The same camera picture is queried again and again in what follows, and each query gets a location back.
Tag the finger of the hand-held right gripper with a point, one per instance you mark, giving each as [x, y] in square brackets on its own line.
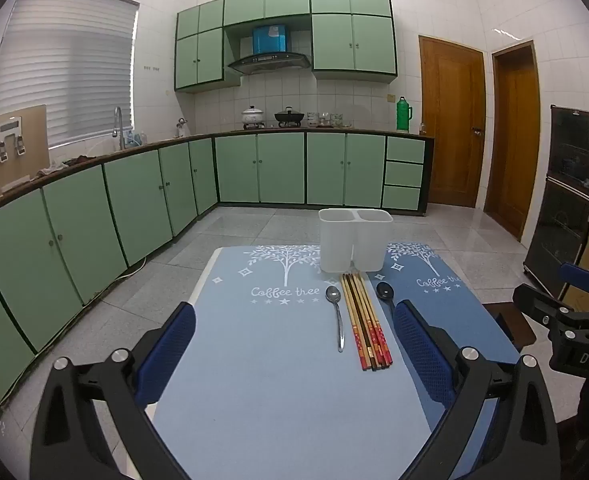
[582, 277]
[534, 305]

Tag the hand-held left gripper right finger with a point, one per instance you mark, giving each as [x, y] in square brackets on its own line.
[419, 355]

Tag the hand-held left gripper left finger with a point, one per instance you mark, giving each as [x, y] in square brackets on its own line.
[169, 355]

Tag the bundle of mixed chopsticks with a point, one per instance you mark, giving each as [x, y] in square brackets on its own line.
[362, 320]

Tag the black spoon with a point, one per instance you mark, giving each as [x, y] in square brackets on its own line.
[385, 291]

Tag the silver metal spoon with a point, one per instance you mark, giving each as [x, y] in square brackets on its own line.
[333, 294]

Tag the white plastic utensil holder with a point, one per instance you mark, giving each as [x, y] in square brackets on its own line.
[334, 245]

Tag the dark blue printed table mat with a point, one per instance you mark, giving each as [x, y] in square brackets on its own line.
[454, 310]

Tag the black glass-front cabinet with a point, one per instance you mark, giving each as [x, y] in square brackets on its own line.
[564, 200]

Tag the light blue printed table mat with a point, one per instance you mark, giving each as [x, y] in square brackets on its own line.
[254, 360]

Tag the plain wooden door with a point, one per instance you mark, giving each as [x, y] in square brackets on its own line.
[514, 145]

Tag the long green base cabinet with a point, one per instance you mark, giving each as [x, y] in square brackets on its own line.
[89, 220]

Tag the green drawer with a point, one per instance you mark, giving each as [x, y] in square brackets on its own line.
[403, 174]
[405, 150]
[401, 198]

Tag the dark cloth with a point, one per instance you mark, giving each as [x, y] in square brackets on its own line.
[74, 162]

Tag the dish soap bottle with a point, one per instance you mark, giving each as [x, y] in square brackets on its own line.
[133, 139]

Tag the green base cabinet with drawers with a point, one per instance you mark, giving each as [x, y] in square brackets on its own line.
[284, 167]

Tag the green thermos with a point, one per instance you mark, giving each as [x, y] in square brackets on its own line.
[403, 117]

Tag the large cardboard box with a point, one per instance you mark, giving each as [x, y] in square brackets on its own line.
[29, 170]

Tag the chrome kitchen faucet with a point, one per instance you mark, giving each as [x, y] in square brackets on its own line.
[119, 120]

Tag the glass jar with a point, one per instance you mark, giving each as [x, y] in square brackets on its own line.
[313, 120]
[339, 121]

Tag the white cooking pot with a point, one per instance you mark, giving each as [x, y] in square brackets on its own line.
[252, 116]

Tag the black wok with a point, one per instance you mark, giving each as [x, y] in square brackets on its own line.
[289, 118]

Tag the white window blind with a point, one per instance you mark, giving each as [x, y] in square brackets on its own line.
[64, 70]

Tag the black range hood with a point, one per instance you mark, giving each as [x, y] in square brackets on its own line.
[269, 62]

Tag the green wall cabinet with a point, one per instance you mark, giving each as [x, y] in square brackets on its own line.
[199, 55]
[352, 40]
[267, 5]

